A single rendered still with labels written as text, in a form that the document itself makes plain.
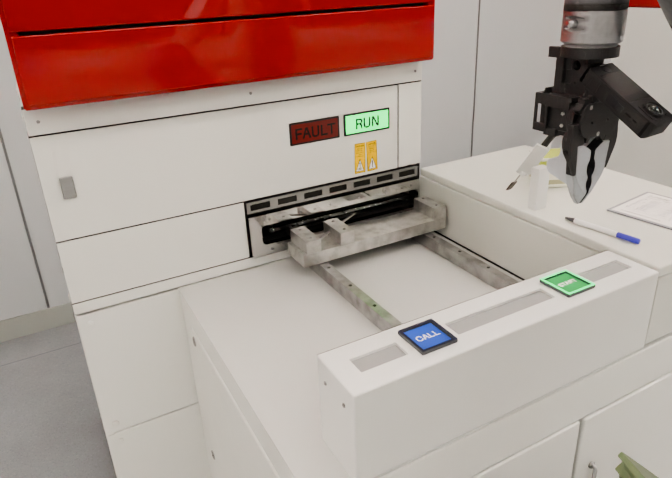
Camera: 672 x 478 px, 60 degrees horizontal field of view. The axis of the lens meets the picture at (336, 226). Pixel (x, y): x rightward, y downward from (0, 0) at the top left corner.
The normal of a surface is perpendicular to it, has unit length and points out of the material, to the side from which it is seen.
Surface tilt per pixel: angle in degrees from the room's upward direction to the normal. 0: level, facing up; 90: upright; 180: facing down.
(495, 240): 90
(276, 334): 0
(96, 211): 90
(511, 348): 90
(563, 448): 90
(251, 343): 0
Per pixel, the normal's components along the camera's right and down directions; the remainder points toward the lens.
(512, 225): -0.88, 0.22
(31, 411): -0.04, -0.92
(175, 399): 0.48, 0.33
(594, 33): -0.34, 0.39
